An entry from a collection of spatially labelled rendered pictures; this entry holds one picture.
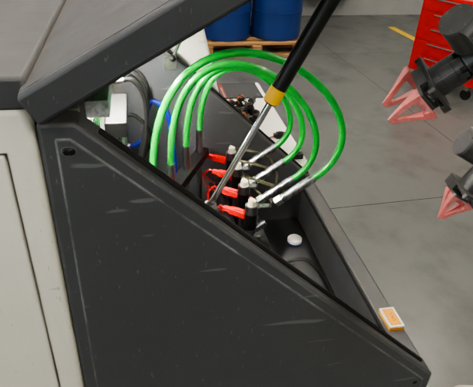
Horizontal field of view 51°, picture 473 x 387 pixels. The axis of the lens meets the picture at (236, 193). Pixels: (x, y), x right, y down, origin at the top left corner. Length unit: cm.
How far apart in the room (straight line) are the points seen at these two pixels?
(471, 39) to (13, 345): 79
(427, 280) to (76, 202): 230
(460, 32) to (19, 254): 70
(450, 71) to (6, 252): 74
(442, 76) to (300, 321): 48
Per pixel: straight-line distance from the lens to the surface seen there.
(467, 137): 121
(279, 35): 588
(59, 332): 72
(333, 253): 123
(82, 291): 66
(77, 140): 54
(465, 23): 88
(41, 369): 77
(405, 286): 264
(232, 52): 88
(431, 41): 528
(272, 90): 56
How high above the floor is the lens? 167
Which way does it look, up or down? 32 degrees down
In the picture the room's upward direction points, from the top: 3 degrees clockwise
